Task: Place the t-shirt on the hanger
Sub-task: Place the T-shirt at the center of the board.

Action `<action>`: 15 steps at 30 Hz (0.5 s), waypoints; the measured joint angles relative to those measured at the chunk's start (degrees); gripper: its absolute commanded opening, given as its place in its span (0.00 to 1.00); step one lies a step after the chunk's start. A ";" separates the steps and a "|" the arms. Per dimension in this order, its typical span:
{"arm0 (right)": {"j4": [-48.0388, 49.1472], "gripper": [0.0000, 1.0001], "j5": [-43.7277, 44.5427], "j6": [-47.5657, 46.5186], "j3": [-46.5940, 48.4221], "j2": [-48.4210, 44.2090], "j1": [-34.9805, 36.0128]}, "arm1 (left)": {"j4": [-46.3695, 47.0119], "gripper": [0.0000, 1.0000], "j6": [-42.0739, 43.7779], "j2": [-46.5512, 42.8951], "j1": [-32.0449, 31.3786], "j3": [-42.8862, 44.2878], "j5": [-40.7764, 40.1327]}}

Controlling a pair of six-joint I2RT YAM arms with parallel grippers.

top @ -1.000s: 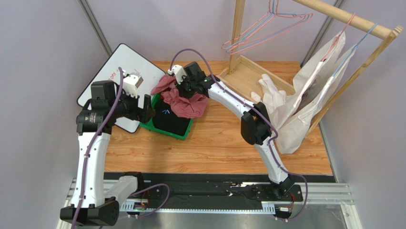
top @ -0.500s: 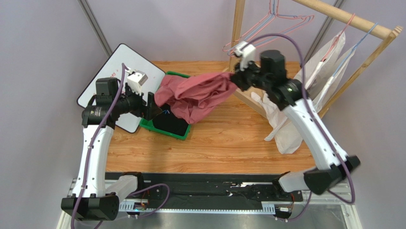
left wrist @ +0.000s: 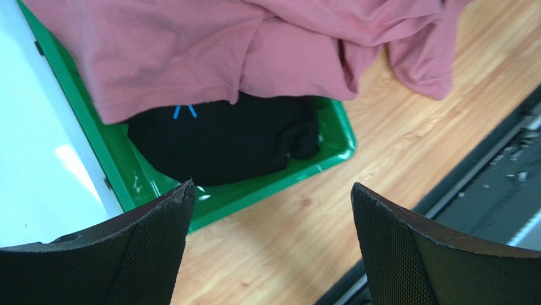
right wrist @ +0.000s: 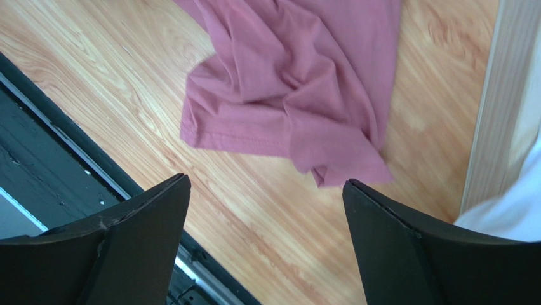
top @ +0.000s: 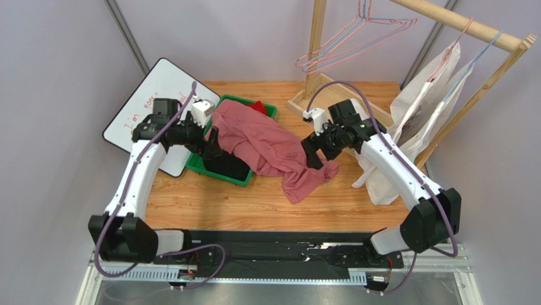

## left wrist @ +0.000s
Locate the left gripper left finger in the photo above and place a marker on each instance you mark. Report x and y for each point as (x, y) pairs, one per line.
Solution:
(132, 258)

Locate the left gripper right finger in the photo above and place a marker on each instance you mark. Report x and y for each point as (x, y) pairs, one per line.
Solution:
(410, 259)

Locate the pink t shirt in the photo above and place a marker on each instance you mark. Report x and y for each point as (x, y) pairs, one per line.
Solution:
(138, 55)

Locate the black t shirt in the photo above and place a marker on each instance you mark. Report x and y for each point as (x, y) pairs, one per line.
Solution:
(218, 143)

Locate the green plastic bin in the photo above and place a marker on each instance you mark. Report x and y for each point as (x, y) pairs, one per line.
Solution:
(135, 182)

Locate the white whiteboard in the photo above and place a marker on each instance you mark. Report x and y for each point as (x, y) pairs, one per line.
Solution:
(51, 181)

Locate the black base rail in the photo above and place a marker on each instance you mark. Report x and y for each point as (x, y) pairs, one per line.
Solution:
(493, 194)

